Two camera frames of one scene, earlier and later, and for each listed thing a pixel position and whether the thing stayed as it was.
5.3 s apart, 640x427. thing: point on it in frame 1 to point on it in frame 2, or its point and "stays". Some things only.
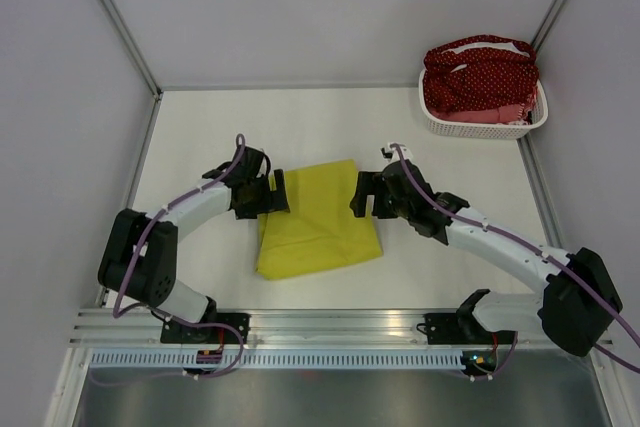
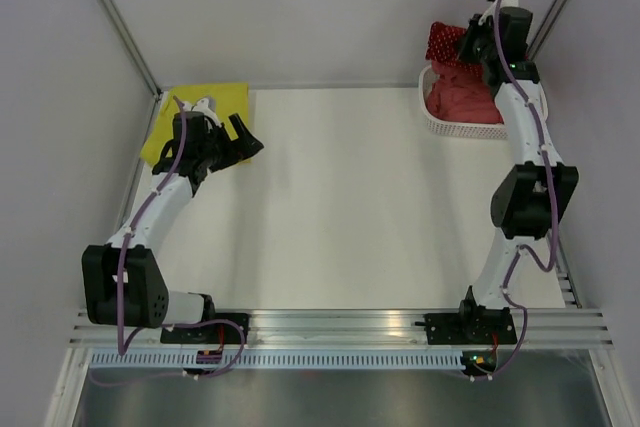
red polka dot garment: [479, 73] to [443, 46]
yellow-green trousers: [320, 231] to [228, 99]
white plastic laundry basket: [460, 130] stays
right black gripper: [369, 183] to [474, 25]
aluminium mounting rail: [104, 327] stays
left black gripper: [273, 200] to [249, 143]
